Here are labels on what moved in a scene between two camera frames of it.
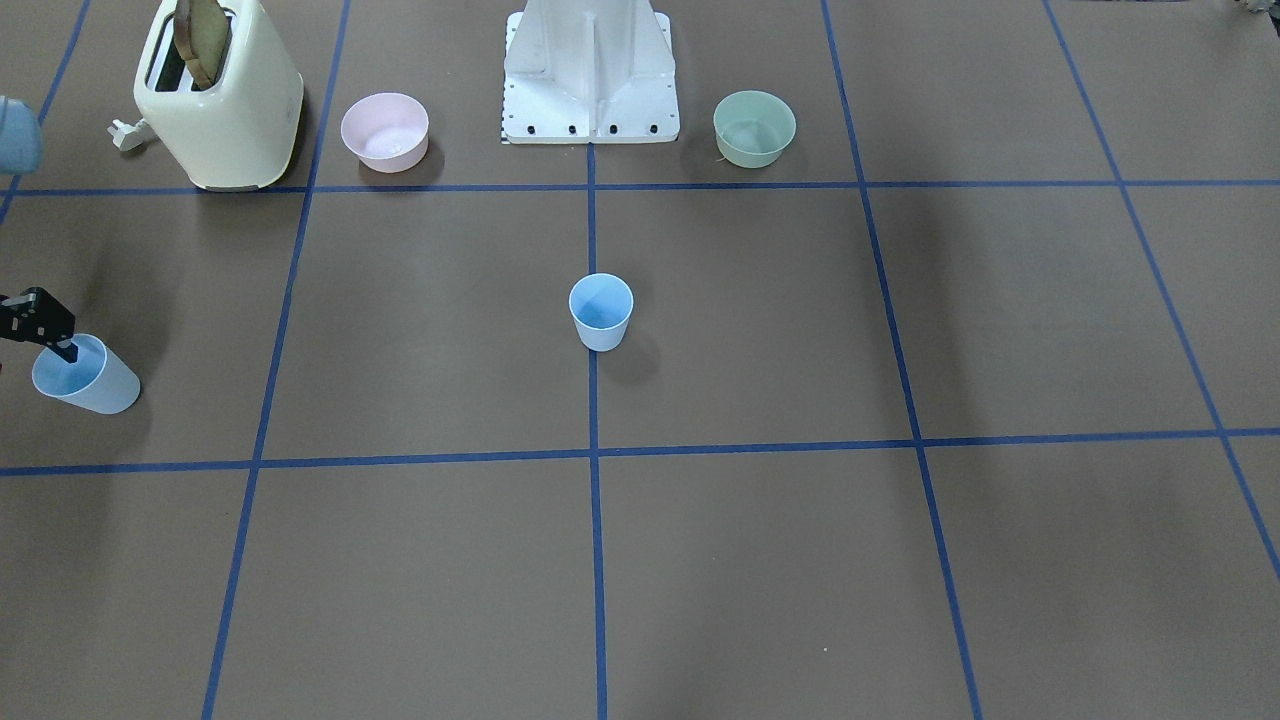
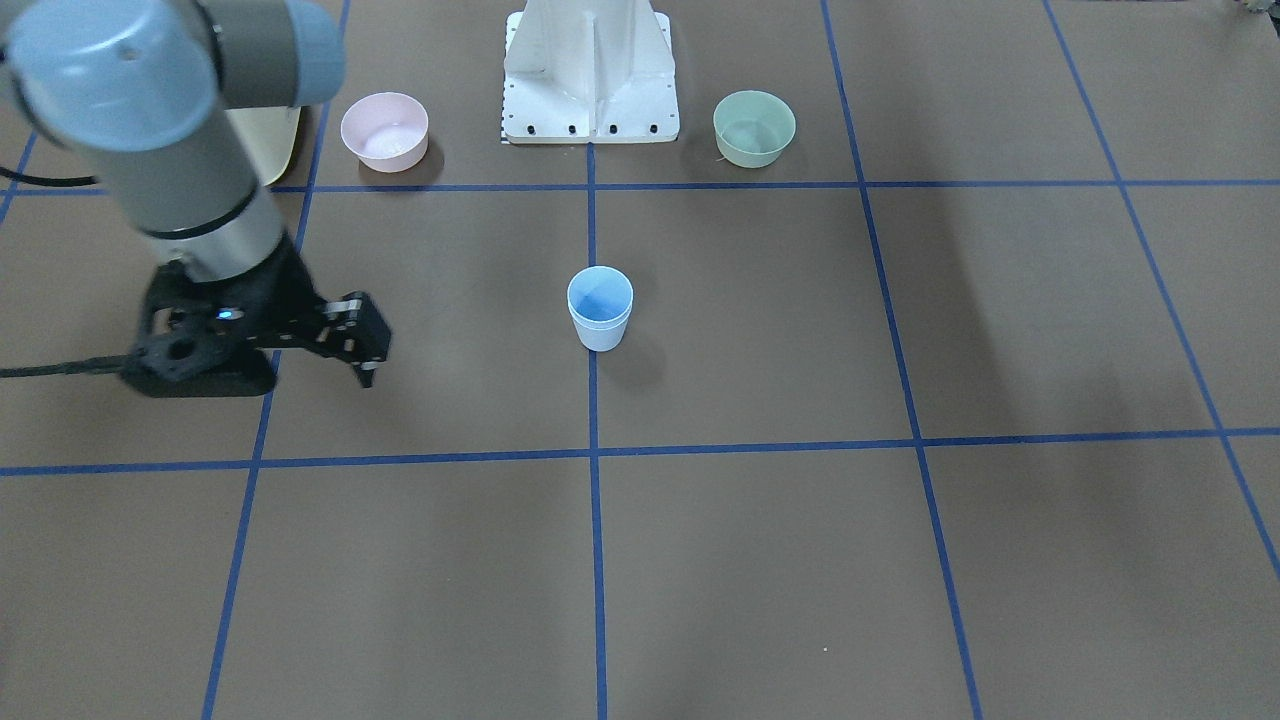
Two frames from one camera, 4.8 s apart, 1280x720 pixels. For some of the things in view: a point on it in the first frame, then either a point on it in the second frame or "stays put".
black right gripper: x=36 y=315 -> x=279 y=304
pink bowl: x=386 y=131 stays put
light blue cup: x=97 y=380 -> x=600 y=298
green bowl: x=752 y=127 stays put
